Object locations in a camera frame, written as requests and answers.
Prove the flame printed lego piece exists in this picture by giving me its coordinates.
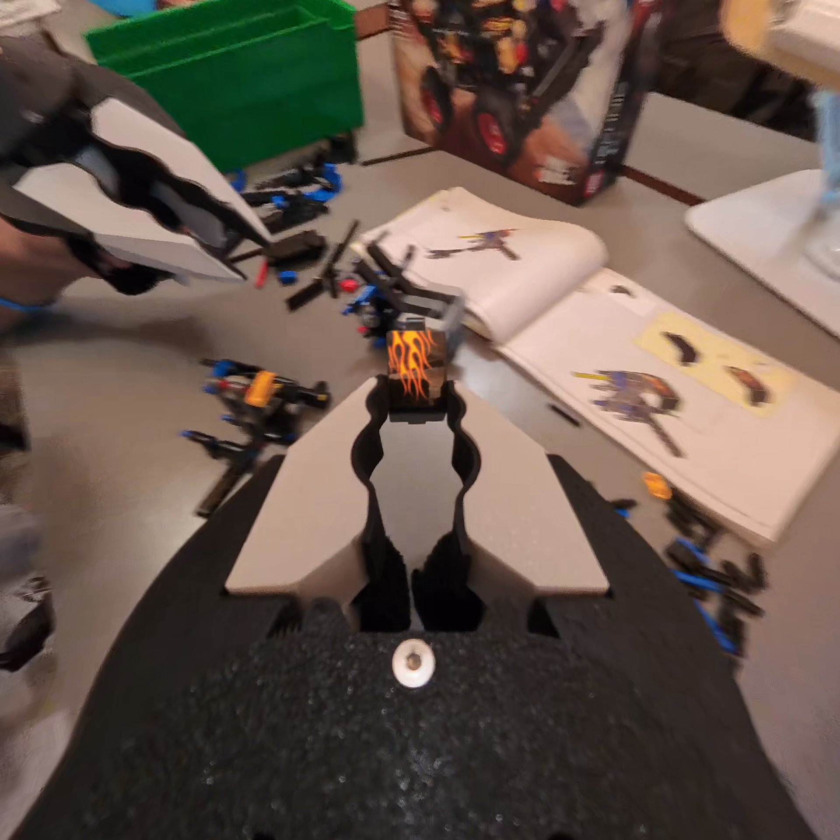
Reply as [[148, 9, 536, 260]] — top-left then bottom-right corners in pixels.
[[386, 328, 454, 424]]

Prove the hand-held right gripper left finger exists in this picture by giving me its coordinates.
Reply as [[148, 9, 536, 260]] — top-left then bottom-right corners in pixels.
[[225, 376, 389, 599]]

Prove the black and blue lego assembly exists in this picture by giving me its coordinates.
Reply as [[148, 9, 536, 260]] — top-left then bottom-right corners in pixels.
[[341, 243, 468, 352]]

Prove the lego assembly with orange part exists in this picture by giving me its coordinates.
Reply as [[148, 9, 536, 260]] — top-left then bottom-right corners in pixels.
[[180, 357, 332, 518]]

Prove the pile of loose lego pieces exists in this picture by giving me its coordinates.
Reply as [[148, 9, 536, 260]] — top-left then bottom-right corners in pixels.
[[613, 489, 770, 658], [226, 134, 365, 312]]

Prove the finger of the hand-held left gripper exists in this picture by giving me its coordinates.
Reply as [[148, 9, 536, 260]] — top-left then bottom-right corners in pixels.
[[85, 97, 274, 250], [12, 163, 245, 286]]

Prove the lego set box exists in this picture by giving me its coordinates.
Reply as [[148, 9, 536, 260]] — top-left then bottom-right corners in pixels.
[[390, 0, 649, 208]]

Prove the white stand base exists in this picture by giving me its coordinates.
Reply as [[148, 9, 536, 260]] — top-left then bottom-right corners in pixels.
[[684, 169, 840, 337]]

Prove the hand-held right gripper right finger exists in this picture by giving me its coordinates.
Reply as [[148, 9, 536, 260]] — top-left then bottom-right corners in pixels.
[[446, 379, 613, 598]]

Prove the person's left hand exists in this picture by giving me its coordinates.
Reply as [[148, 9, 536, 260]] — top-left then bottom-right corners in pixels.
[[0, 220, 99, 304]]

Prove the green plastic bin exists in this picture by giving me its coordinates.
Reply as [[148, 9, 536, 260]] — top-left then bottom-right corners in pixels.
[[85, 0, 366, 173]]

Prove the open instruction booklet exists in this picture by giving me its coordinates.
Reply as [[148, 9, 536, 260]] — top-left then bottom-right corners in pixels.
[[350, 187, 840, 547]]

